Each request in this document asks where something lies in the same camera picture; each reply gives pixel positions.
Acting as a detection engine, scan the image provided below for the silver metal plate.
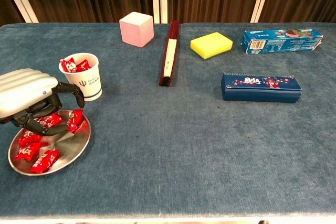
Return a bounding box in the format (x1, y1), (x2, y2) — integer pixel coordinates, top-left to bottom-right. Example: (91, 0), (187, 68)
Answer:
(7, 109), (92, 177)

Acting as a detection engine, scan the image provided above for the long dark red box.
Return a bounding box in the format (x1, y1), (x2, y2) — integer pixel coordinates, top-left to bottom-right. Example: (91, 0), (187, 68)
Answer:
(159, 19), (181, 87)

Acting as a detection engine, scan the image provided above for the blue table cloth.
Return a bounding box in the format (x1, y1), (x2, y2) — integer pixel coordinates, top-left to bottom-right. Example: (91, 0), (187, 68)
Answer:
(0, 22), (336, 219)

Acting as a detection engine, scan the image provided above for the white paper cup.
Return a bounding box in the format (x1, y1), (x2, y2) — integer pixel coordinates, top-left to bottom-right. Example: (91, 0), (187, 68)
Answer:
(58, 52), (103, 102)

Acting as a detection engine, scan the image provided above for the red candy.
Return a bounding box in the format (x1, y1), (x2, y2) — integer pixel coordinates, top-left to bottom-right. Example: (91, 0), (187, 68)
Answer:
(35, 112), (64, 130)
(67, 109), (85, 134)
(75, 60), (92, 72)
(28, 149), (60, 174)
(59, 57), (78, 73)
(18, 129), (43, 146)
(13, 142), (42, 162)

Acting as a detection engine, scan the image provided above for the dark blue pencil case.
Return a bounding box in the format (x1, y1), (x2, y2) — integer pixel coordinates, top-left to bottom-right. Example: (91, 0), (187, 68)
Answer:
(221, 72), (303, 103)

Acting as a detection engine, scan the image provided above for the pink foam cube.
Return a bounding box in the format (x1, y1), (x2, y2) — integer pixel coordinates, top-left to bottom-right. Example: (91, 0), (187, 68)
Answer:
(119, 11), (155, 48)

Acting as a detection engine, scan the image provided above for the yellow sponge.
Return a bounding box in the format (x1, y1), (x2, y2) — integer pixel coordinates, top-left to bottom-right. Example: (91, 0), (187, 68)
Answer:
(190, 31), (234, 60)

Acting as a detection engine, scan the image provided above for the blue Oreo cookie box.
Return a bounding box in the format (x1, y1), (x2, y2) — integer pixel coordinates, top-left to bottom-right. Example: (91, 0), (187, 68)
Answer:
(241, 27), (324, 55)

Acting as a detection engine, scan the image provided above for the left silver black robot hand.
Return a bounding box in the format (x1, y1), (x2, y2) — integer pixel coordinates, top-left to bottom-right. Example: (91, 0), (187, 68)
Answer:
(0, 68), (86, 137)

